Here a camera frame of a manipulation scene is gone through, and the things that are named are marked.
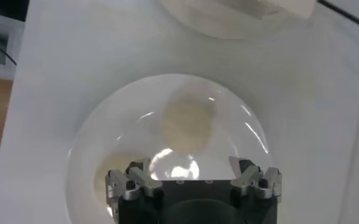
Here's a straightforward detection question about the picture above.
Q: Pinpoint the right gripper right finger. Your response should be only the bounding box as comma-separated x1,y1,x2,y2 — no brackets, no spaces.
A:
229,156,283,204

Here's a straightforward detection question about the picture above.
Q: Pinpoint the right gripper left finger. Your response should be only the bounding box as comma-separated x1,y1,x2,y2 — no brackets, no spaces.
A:
105,157,164,209

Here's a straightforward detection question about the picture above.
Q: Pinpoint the white round plate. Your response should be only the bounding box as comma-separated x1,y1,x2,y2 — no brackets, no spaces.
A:
65,72,274,224

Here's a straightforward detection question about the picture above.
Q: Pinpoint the white electric cooker base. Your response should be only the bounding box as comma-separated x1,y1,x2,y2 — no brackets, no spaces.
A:
156,0,318,40

